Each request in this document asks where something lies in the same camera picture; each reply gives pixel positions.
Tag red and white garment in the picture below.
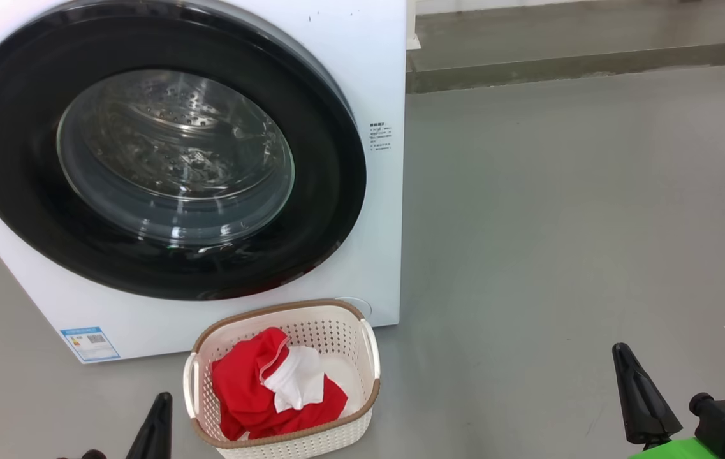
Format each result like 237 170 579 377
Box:
211 327 349 442

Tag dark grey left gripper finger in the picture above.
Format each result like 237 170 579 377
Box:
125 392 173 459

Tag black glass washing machine door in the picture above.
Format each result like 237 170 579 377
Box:
0 3 367 301

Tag white washing machine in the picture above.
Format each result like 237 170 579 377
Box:
0 0 407 364

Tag blue white energy label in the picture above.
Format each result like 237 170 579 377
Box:
60 326 121 364

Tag cream perforated laundry basket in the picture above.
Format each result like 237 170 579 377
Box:
183 299 381 459

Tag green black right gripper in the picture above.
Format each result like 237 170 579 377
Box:
612 342 725 459

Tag white text notice sticker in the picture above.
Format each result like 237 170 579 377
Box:
369 122 393 152

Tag round white filter cover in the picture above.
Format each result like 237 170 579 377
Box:
337 296 372 319

